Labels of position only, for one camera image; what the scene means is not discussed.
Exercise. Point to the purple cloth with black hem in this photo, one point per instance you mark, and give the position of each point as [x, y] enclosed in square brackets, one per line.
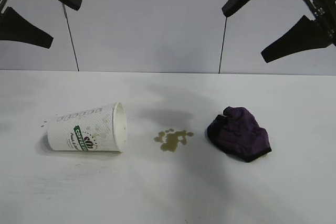
[239, 134]

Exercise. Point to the tiny coffee specks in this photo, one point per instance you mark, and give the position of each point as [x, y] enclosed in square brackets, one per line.
[42, 125]

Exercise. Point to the white paper coffee cup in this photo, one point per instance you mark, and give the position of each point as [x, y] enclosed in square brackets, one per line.
[78, 132]

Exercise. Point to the brown coffee spill puddle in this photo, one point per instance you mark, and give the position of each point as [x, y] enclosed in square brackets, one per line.
[170, 142]

